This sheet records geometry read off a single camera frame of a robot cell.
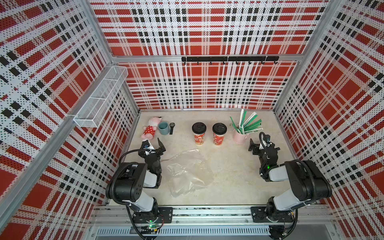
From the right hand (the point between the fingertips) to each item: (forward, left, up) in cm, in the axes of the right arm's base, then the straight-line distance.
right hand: (260, 138), depth 92 cm
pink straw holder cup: (+3, +12, -3) cm, 13 cm away
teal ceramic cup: (+13, +64, -4) cm, 65 cm away
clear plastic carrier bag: (-18, +44, -8) cm, 48 cm away
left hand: (-3, +66, +3) cm, 66 cm away
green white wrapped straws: (+9, +6, +2) cm, 11 cm away
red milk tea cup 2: (+2, +26, +7) cm, 27 cm away
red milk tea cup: (+2, +38, +8) cm, 39 cm away
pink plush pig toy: (+9, +73, -3) cm, 73 cm away
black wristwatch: (+18, +59, -8) cm, 63 cm away
